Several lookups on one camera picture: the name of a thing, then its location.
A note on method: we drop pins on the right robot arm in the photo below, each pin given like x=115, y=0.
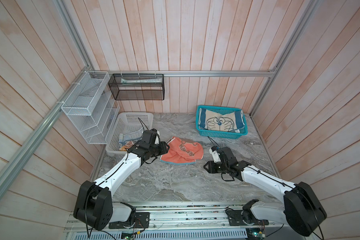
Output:
x=298, y=205

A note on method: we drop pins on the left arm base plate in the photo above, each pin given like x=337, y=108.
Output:
x=138, y=220

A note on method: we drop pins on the small patterned cloth in basket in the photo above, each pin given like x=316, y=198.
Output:
x=126, y=141

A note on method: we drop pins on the blue patterned towel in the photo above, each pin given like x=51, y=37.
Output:
x=212, y=121

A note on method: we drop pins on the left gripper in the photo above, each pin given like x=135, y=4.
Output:
x=163, y=149

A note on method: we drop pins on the black wire mesh basket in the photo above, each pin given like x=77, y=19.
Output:
x=137, y=87

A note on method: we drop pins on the white wire mesh shelf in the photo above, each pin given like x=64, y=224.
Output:
x=90, y=107

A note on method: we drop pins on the white laundry basket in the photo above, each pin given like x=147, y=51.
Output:
x=129, y=123

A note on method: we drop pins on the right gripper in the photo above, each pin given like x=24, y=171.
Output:
x=210, y=167

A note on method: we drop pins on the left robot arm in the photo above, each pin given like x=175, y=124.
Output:
x=94, y=205

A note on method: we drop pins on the aluminium frame rail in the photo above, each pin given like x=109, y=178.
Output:
x=219, y=73

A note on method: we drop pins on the teal plastic basket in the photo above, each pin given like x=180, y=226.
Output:
x=216, y=134

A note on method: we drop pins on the red orange towel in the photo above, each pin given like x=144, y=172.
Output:
x=183, y=152

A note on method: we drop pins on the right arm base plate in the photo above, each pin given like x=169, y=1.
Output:
x=243, y=218

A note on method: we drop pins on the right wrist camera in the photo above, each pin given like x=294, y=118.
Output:
x=214, y=152

